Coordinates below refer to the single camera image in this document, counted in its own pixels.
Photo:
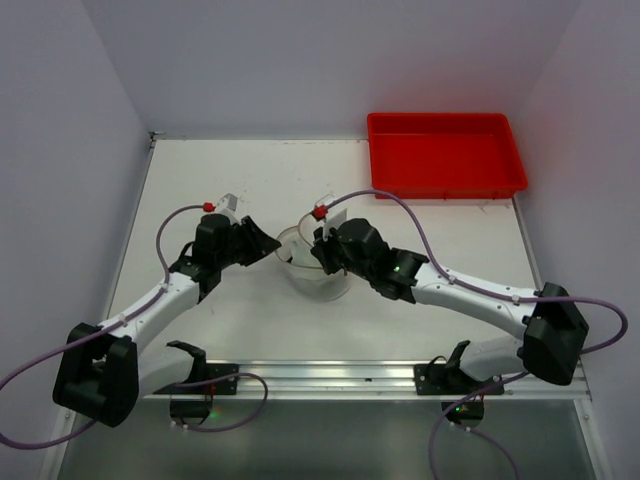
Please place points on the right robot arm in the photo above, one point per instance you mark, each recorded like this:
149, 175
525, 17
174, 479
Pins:
544, 332

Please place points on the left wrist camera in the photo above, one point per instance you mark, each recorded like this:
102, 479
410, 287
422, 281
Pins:
227, 206

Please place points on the aluminium mounting rail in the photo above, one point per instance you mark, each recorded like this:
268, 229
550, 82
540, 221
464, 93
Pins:
332, 380

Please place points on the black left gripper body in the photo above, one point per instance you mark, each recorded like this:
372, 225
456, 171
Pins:
245, 239

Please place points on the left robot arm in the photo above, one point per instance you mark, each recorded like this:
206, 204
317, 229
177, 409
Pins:
102, 374

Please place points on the red plastic tray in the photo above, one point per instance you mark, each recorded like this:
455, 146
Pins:
444, 156

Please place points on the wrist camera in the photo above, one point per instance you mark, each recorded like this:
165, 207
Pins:
227, 206
329, 217

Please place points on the white mesh laundry bag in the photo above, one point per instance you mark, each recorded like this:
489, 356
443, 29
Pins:
303, 270

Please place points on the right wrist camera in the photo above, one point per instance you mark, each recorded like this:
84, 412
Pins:
329, 217

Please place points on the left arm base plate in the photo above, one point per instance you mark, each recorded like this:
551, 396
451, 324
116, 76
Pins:
192, 402

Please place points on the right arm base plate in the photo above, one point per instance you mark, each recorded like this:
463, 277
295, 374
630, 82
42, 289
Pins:
443, 376

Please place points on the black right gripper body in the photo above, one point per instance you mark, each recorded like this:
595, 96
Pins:
331, 251

